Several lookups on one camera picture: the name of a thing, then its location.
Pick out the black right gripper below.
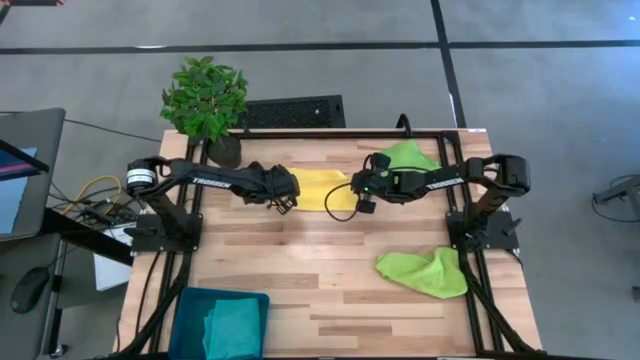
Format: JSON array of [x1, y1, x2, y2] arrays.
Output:
[[351, 152, 404, 215]]

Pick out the green microfiber towel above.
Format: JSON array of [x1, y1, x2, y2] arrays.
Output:
[[374, 246, 470, 300], [379, 138, 444, 174]]

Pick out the yellow microfiber towel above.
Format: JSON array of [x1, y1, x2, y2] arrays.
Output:
[[288, 167, 357, 213]]

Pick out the teal microfiber towel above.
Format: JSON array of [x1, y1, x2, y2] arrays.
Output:
[[202, 297, 263, 360]]

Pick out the black plant pot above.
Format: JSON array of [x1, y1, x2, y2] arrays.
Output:
[[206, 135, 243, 170]]

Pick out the black perforated panel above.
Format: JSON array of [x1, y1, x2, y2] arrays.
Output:
[[234, 94, 347, 129]]

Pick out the green leafy plant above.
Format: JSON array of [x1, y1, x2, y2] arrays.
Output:
[[159, 55, 250, 145]]

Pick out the teal plastic bin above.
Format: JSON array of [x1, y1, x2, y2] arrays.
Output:
[[168, 287, 271, 360]]

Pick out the white box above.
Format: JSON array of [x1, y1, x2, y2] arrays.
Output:
[[93, 223, 135, 292]]

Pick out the black desk leg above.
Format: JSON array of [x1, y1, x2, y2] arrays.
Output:
[[42, 208, 134, 266]]

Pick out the laptop screen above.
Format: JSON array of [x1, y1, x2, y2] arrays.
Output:
[[0, 107, 67, 244]]

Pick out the grey floor stand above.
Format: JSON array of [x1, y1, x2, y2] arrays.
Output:
[[592, 174, 640, 221]]

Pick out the black computer mouse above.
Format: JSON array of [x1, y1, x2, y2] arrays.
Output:
[[9, 267, 50, 315]]

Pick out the grey desk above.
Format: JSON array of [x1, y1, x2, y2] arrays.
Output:
[[0, 232, 65, 360]]

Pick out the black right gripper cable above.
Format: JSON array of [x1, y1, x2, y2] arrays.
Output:
[[323, 182, 362, 223]]

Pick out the black aluminium table frame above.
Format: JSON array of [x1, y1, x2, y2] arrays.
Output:
[[112, 128, 549, 360]]

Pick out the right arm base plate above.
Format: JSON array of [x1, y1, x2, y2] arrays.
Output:
[[446, 209, 521, 251]]

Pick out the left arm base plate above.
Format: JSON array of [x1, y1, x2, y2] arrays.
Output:
[[130, 212, 204, 254]]

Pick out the yellow cable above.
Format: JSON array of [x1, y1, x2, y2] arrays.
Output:
[[62, 174, 124, 217]]

